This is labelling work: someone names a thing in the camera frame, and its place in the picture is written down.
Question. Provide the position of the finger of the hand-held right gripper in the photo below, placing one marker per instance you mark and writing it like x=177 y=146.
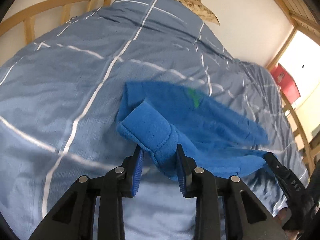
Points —
x=285 y=175

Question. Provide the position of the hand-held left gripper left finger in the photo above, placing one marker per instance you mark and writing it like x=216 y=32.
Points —
x=137 y=172

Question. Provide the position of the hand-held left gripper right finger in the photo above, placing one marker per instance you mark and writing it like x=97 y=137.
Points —
x=181 y=175

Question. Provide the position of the blue towel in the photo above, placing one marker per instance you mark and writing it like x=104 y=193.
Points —
x=200 y=125

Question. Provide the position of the red box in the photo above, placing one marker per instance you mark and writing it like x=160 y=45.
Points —
x=287 y=85

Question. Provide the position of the blue checked blanket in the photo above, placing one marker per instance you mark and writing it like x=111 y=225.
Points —
x=62 y=80

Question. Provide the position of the beige patterned pillow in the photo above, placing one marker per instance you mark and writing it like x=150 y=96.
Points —
x=197 y=7

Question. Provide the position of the wooden bed frame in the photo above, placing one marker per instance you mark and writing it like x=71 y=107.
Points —
x=50 y=1

